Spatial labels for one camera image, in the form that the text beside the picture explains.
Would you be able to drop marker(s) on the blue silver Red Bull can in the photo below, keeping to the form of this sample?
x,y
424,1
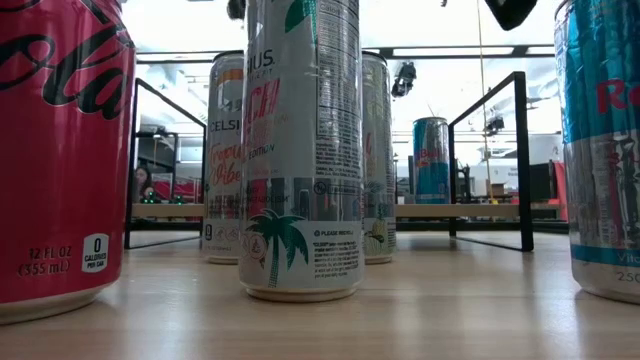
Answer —
x,y
430,165
600,150

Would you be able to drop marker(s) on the white Celsius can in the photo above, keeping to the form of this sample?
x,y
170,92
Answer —
x,y
222,150
379,150

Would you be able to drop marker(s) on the red Coke can black script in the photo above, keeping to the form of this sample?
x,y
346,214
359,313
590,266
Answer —
x,y
60,175

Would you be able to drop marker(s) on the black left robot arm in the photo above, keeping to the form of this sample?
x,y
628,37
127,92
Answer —
x,y
236,7

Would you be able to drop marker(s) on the black background robot arm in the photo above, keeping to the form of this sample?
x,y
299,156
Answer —
x,y
464,185

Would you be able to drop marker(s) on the black ceiling spotlight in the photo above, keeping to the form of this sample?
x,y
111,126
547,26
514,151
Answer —
x,y
404,79
495,125

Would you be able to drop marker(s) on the black monitor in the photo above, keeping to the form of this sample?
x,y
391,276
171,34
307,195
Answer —
x,y
540,182

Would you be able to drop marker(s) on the brown cardboard box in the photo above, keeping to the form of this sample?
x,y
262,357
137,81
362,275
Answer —
x,y
497,189

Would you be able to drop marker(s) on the red cloth panel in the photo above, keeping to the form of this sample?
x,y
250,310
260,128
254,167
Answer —
x,y
560,195

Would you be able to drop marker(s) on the teal palm Celsius can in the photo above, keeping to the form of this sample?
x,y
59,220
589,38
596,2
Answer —
x,y
300,150

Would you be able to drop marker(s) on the red storage bins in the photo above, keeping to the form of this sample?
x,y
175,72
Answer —
x,y
187,191

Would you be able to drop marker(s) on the black metal rack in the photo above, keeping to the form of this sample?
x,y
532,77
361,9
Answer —
x,y
156,134

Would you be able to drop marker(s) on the person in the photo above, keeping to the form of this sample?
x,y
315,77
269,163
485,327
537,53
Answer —
x,y
143,182

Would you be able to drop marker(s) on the black ceiling light rail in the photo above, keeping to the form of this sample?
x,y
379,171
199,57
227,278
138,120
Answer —
x,y
385,52

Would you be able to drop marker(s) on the black aluminium table frame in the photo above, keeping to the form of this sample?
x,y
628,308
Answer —
x,y
425,226

